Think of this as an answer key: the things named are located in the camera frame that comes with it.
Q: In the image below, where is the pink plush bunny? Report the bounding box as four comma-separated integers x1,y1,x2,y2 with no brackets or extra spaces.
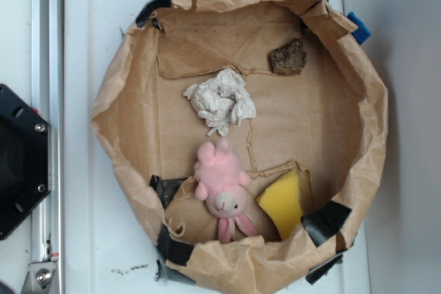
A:
194,137,258,244

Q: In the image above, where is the brown paper bag bin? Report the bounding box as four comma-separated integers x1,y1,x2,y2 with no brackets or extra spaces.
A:
91,0,388,293

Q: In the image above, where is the crumpled white paper towel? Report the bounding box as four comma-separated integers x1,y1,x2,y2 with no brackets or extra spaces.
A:
183,68,256,137

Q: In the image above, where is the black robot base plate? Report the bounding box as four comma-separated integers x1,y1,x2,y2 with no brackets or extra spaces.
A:
0,84,50,240

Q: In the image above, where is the yellow sponge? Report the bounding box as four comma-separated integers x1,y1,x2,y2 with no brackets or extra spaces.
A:
256,169,303,240

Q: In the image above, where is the aluminium frame rail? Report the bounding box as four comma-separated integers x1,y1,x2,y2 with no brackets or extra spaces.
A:
31,0,65,293

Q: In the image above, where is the metal corner bracket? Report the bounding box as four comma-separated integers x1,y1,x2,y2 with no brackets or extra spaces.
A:
21,261,57,294

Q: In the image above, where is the brown rock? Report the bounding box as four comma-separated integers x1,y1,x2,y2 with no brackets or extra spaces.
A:
268,38,307,76

